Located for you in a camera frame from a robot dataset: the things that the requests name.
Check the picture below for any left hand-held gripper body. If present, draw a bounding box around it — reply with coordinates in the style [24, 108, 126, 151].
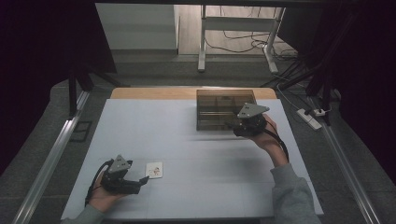
[101, 154, 141, 195]

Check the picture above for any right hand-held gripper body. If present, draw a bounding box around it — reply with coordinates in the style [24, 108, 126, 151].
[233, 102, 271, 138]

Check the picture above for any white square cartoon print coaster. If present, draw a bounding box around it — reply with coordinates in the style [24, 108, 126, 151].
[145, 161, 163, 180]

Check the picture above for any transparent brown compartment box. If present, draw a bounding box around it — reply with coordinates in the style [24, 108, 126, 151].
[195, 89, 259, 132]

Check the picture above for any person's left hand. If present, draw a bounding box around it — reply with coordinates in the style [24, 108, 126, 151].
[88, 172, 126, 214]

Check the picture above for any person's right hand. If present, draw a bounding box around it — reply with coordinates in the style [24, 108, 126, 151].
[248, 113, 290, 168]

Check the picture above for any white table mat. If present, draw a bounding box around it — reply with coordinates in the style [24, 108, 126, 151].
[60, 98, 325, 220]

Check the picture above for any dark square floor plate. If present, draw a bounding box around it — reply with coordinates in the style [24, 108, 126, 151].
[69, 120, 93, 144]

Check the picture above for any white power strip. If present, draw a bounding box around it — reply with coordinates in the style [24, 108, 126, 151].
[296, 107, 323, 131]

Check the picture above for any white plug adapter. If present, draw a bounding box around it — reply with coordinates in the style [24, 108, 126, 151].
[312, 106, 332, 118]

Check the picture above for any black metal stand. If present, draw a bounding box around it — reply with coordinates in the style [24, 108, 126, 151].
[66, 66, 131, 119]
[261, 60, 334, 127]

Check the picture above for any dark curtain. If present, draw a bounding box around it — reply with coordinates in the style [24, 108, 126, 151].
[0, 0, 119, 175]
[276, 0, 396, 188]

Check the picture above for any white cabinet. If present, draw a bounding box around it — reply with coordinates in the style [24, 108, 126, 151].
[94, 3, 181, 51]

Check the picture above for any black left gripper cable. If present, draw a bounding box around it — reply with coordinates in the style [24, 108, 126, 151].
[84, 159, 115, 208]

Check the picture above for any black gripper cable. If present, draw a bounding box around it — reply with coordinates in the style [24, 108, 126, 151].
[84, 159, 115, 208]
[264, 119, 290, 162]

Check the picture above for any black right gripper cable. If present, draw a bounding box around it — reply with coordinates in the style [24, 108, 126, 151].
[264, 119, 290, 162]

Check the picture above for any white power cable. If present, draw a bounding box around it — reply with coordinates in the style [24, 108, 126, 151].
[276, 83, 303, 112]

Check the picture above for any aluminium rail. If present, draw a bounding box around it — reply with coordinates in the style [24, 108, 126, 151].
[11, 90, 92, 224]
[306, 96, 382, 224]

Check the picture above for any black floor cable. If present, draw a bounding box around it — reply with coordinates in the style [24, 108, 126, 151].
[205, 30, 273, 54]

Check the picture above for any white metal desk frame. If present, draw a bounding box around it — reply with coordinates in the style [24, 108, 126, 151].
[197, 4, 286, 75]

